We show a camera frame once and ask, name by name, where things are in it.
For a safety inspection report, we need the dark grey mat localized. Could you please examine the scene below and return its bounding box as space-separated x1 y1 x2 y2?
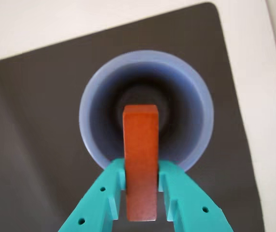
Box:
0 2 266 232

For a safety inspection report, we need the lavender blue plastic pot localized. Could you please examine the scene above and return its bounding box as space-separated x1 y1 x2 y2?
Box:
78 50 215 173

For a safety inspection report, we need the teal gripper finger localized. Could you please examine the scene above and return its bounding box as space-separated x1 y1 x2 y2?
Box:
157 160 234 232
58 158 126 232

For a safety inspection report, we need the orange wooden block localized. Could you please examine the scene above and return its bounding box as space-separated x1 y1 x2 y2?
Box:
123 104 159 222

